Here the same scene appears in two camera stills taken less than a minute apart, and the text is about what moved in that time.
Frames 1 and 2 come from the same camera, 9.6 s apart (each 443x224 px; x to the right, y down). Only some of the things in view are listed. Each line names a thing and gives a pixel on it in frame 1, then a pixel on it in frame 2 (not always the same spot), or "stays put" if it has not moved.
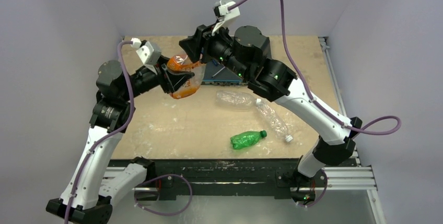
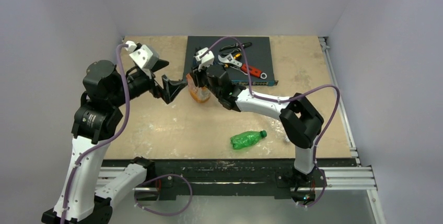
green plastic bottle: (247, 139) stays put
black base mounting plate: (167, 176) stays put
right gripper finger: (192, 44) -> (196, 77)
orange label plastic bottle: (181, 62) -> (199, 94)
